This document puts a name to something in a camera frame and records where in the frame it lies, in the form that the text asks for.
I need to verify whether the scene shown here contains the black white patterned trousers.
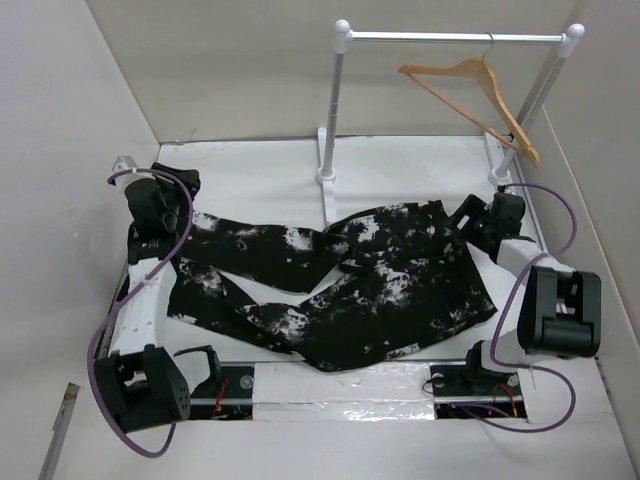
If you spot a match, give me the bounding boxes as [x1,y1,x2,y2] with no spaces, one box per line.
[168,200,496,372]

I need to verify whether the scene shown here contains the wooden clothes hanger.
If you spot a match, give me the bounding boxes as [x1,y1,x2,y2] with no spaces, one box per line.
[397,32,541,167]

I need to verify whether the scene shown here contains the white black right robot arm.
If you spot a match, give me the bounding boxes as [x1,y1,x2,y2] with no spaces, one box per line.
[450,191,601,394]

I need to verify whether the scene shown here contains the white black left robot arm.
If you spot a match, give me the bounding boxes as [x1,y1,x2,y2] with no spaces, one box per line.
[90,165,223,433]

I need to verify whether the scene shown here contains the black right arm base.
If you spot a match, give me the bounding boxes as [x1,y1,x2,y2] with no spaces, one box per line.
[422,342,527,419]

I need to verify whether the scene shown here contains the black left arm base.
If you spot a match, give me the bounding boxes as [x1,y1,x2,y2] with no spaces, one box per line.
[173,345,255,421]

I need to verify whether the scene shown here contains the white silver clothes rack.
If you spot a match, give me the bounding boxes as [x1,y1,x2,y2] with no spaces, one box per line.
[315,19,586,233]

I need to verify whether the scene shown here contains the silver tape strip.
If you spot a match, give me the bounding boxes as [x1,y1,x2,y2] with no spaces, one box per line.
[252,361,435,422]

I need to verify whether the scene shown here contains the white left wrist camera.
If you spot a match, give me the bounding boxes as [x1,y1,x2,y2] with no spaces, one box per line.
[107,155,137,189]

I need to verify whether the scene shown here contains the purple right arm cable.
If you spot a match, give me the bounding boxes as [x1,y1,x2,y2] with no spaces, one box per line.
[467,183,578,432]

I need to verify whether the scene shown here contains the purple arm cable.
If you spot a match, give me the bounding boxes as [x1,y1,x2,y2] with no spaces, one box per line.
[467,183,578,432]
[87,168,195,460]

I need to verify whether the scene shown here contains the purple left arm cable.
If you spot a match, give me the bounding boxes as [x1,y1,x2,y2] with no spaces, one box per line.
[87,168,195,460]

